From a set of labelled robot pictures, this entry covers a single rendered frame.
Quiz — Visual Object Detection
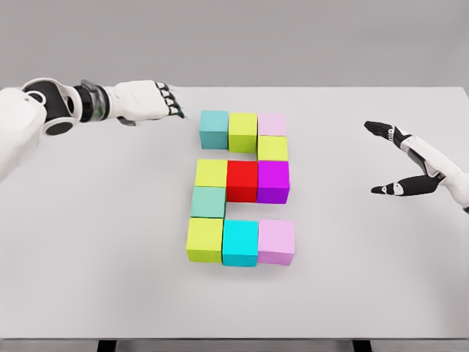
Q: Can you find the red cube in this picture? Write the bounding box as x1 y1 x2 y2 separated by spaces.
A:
225 160 259 203

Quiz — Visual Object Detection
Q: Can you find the purple cube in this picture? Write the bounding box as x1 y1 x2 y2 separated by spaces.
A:
256 160 291 205

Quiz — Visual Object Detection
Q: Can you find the yellow-green cube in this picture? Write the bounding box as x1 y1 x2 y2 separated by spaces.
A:
185 216 224 264
227 111 258 154
193 158 229 188
256 135 289 163

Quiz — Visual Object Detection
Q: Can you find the cyan cube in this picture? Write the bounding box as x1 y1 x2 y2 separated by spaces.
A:
221 219 260 268

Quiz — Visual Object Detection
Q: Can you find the teal cube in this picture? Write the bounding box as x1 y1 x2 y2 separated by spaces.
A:
199 109 230 150

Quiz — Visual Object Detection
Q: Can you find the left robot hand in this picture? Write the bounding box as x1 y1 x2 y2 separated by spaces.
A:
111 79 187 128

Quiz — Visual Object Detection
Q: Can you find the light pink cube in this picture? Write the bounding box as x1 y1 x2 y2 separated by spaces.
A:
257 112 287 137
256 219 296 266

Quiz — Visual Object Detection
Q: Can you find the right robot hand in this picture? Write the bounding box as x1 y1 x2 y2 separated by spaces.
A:
363 120 463 202

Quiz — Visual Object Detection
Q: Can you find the mint green cube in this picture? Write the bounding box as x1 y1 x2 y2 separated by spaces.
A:
190 186 226 220

